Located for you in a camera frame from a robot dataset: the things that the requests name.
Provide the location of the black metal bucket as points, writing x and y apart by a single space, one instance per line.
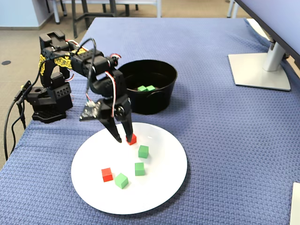
145 103

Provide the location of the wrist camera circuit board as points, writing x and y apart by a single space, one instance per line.
90 112

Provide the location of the silver monitor stand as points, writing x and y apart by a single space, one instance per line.
257 75

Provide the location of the computer monitor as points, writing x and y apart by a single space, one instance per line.
276 18

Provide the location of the red cube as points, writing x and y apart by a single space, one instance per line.
132 140
107 175

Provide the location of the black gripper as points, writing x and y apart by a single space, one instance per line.
108 112

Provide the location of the blue waffle-weave cloth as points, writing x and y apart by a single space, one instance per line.
211 140

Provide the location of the white round plate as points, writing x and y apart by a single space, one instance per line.
152 192

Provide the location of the black round floor outlet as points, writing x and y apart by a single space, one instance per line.
6 62

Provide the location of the dark metal table frame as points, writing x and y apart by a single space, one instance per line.
74 23

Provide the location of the white table leg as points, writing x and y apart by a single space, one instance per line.
230 9
159 9
57 14

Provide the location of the white flat object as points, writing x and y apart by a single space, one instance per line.
295 206

